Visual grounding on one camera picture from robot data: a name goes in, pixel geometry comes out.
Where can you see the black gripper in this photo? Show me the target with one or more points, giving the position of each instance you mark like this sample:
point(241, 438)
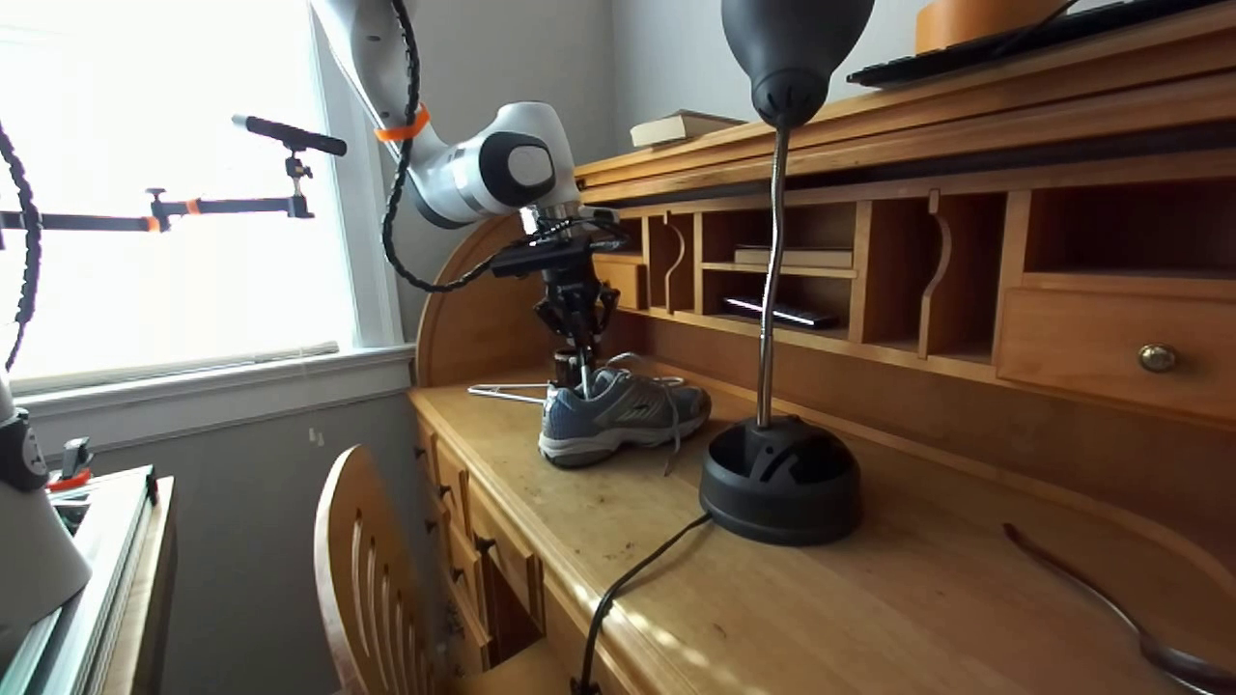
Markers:
point(573, 295)

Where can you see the grey marker with black cap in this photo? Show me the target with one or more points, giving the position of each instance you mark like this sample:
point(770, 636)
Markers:
point(587, 382)

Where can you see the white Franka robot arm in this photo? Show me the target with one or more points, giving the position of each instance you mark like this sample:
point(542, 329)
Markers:
point(448, 181)

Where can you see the grey blue running sneaker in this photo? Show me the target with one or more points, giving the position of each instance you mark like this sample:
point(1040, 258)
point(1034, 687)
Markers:
point(619, 420)

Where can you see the wooden drawer with brass knob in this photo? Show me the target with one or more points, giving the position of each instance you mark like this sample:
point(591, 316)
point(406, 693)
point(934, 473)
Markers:
point(1094, 343)
point(628, 286)

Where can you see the white plastic clothes hanger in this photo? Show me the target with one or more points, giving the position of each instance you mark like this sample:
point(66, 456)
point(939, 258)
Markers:
point(509, 392)

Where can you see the thick closed book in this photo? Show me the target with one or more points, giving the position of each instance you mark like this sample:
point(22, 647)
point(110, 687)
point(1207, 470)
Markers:
point(679, 128)

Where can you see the black gooseneck desk lamp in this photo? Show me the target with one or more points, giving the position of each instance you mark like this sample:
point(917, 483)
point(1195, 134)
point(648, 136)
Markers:
point(779, 483)

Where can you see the wooden slat-back chair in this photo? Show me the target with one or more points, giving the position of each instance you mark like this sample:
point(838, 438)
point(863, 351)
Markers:
point(353, 581)

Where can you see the wooden roll-top desk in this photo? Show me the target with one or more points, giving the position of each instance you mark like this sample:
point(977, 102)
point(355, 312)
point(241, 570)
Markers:
point(823, 604)

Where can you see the flat black tray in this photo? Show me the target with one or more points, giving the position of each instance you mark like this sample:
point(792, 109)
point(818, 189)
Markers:
point(950, 61)

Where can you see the small red black clamp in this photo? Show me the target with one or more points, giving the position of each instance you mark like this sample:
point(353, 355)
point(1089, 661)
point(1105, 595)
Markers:
point(70, 464)

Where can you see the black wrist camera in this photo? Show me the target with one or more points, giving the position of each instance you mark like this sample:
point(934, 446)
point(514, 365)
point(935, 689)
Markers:
point(554, 246)

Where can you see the black camera boom stand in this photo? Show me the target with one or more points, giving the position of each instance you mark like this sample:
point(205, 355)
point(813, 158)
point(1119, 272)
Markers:
point(219, 203)

